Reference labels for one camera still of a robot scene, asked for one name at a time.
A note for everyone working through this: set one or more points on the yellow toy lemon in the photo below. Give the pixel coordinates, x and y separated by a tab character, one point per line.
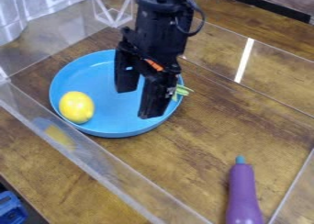
76	107

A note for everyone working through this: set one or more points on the blue round tray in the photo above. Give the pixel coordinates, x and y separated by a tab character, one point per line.
89	75

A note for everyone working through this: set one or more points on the clear acrylic enclosure wall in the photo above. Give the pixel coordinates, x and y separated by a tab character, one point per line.
248	68

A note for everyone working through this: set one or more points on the black bar in background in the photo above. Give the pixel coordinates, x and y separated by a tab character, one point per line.
281	10

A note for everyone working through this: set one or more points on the orange toy carrot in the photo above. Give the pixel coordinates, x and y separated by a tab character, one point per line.
180	89

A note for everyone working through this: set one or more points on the blue plastic object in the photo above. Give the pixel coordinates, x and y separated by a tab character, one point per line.
12	211

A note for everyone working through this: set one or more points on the purple toy eggplant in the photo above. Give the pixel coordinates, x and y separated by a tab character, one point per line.
243	210

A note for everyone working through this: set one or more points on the white sheer curtain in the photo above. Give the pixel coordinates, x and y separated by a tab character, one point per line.
17	12

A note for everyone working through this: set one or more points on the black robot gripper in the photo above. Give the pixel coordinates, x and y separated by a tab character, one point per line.
156	41

